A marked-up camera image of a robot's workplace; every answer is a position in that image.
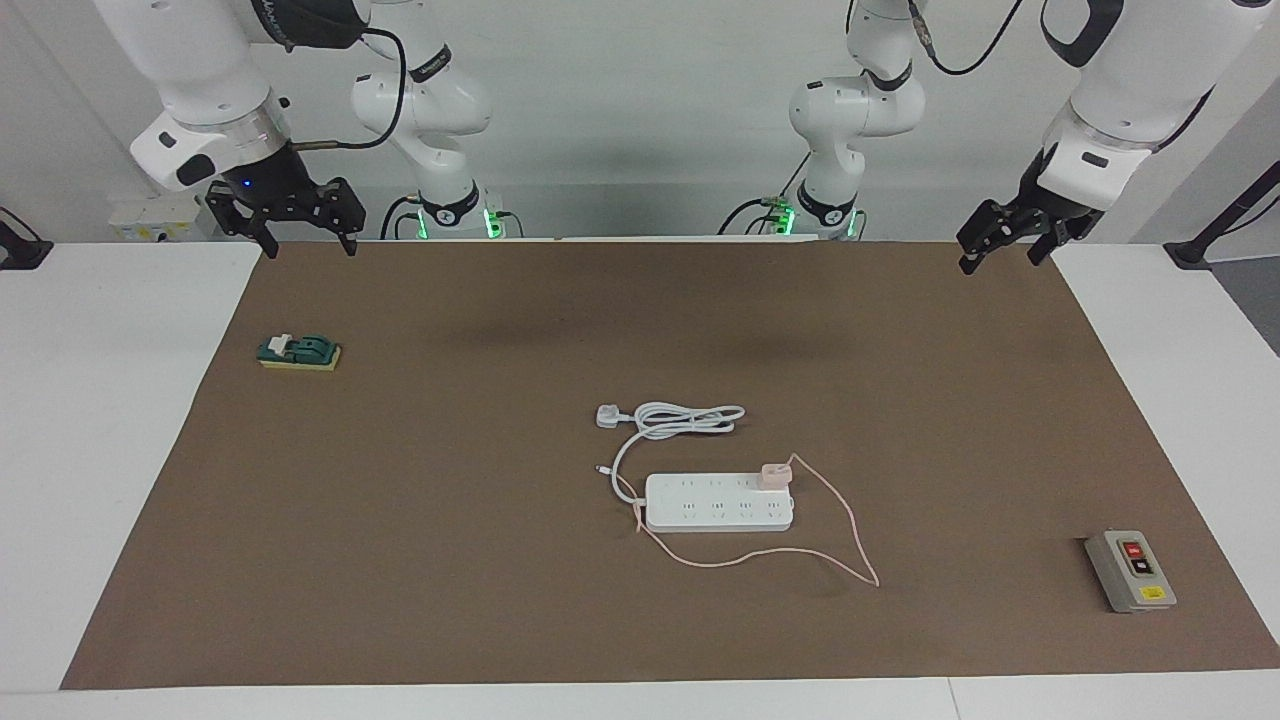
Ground pink charging cable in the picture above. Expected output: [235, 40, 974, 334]
[634, 451, 882, 590]

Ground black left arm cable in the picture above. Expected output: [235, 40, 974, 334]
[904, 0, 1028, 78]

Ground brown table mat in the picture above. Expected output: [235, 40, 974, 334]
[60, 239, 1280, 691]

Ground green knife switch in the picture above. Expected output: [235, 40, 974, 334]
[256, 332, 344, 374]

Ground grey push button box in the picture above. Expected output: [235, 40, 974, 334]
[1083, 528, 1179, 615]

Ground white wall socket box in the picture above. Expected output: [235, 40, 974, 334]
[107, 194, 207, 244]

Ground black base cable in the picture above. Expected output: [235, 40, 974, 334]
[379, 194, 427, 242]
[718, 150, 813, 239]

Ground white power strip cord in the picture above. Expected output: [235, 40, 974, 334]
[595, 401, 748, 507]

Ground black clamp bracket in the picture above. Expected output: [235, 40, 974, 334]
[0, 206, 55, 272]

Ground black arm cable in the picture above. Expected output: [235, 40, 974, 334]
[290, 24, 410, 153]
[904, 0, 1028, 78]

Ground white power strip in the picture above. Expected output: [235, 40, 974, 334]
[644, 472, 797, 534]

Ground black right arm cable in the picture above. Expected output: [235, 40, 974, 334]
[290, 24, 410, 153]

